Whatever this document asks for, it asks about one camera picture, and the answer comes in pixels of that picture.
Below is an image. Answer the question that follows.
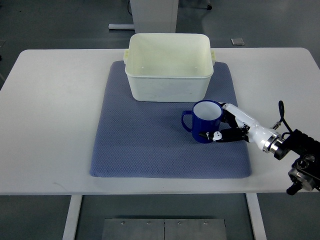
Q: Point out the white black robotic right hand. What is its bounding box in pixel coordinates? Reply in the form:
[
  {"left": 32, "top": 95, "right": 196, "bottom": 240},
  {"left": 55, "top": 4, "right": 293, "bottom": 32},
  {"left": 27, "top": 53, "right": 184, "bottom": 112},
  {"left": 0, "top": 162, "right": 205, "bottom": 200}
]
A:
[{"left": 199, "top": 102, "right": 283, "bottom": 153}]

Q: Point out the blue enamel mug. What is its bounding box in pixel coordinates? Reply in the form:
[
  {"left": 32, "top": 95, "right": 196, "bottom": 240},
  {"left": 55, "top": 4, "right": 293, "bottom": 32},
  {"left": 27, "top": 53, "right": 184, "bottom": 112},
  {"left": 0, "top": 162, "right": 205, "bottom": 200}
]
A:
[{"left": 181, "top": 100, "right": 223, "bottom": 144}]

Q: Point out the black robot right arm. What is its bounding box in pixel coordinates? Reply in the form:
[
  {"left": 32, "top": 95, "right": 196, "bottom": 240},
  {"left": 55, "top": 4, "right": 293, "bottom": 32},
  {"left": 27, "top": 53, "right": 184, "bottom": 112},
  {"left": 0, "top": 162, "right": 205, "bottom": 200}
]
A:
[{"left": 272, "top": 129, "right": 320, "bottom": 196}]

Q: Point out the cream plastic box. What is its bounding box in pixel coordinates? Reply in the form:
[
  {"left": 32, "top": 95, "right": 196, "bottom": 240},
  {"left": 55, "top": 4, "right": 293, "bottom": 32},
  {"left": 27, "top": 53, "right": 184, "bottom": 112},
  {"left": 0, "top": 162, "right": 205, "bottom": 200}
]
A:
[{"left": 123, "top": 33, "right": 216, "bottom": 103}]

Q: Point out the grey floor outlet plate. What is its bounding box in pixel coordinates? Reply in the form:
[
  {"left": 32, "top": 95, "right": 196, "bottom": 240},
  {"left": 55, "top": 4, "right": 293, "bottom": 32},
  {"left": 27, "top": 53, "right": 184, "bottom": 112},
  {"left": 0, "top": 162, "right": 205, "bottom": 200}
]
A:
[{"left": 230, "top": 37, "right": 245, "bottom": 46}]

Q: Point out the white right table leg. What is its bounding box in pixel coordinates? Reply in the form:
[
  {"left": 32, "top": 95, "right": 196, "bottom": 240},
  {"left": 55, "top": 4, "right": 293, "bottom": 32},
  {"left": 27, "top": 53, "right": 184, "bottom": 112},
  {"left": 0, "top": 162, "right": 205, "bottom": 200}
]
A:
[{"left": 245, "top": 193, "right": 267, "bottom": 240}]

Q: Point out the white table leg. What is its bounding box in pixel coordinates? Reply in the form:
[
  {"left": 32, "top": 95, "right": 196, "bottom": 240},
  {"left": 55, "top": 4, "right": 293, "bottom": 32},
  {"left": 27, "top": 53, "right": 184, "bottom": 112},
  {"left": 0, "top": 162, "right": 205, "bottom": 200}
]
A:
[
  {"left": 62, "top": 195, "right": 83, "bottom": 240},
  {"left": 245, "top": 193, "right": 267, "bottom": 240}
]

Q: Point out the blue textured mat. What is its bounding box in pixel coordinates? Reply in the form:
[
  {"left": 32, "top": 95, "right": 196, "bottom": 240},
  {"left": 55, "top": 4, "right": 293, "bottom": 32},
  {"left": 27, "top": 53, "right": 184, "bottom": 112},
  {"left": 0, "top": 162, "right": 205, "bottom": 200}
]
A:
[{"left": 90, "top": 61, "right": 252, "bottom": 179}]

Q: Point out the white left table leg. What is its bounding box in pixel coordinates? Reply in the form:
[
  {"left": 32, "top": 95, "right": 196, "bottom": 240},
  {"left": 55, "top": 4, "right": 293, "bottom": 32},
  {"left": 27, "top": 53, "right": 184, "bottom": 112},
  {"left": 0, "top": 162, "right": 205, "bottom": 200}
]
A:
[{"left": 62, "top": 195, "right": 83, "bottom": 240}]

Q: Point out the black cable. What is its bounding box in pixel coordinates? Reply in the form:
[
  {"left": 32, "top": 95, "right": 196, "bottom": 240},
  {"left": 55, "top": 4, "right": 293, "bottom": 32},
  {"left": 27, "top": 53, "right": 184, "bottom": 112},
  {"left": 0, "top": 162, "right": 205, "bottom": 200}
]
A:
[{"left": 271, "top": 100, "right": 295, "bottom": 136}]

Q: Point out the white background pedestal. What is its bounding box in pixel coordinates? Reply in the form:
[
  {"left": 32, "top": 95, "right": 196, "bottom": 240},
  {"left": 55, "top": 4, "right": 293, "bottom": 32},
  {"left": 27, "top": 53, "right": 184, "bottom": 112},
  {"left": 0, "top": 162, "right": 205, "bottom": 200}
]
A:
[{"left": 108, "top": 0, "right": 179, "bottom": 34}]

